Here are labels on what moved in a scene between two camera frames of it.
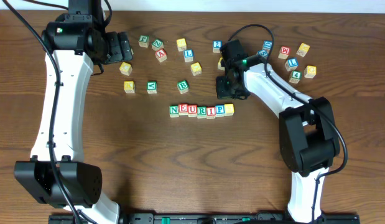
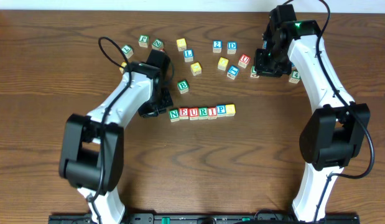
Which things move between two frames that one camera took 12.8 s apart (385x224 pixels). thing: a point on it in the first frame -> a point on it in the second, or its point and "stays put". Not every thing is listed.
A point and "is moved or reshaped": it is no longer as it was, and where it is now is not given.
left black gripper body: x=124 y=46 -> x=161 y=104
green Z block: x=157 y=44 stays put
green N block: x=174 y=111 is moved or reshaped
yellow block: x=229 y=109 stays put
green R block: x=201 y=112 stays put
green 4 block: x=295 y=76 stays put
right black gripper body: x=227 y=92 -> x=270 y=64
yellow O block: x=196 y=69 stays put
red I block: x=211 y=112 stays put
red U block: x=192 y=111 is moved or reshaped
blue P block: x=219 y=110 stays put
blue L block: x=188 y=55 stays put
